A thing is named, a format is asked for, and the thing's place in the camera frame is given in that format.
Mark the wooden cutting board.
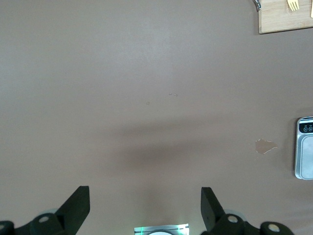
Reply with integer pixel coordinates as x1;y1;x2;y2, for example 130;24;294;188
251;0;313;35

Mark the silver kitchen scale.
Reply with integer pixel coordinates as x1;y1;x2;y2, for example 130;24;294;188
294;116;313;181

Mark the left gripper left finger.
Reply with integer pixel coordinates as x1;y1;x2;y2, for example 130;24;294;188
0;186;90;235

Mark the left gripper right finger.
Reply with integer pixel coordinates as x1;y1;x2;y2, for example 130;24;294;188
201;187;294;235

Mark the yellow plastic fork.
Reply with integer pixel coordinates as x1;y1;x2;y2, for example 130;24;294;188
286;0;300;12

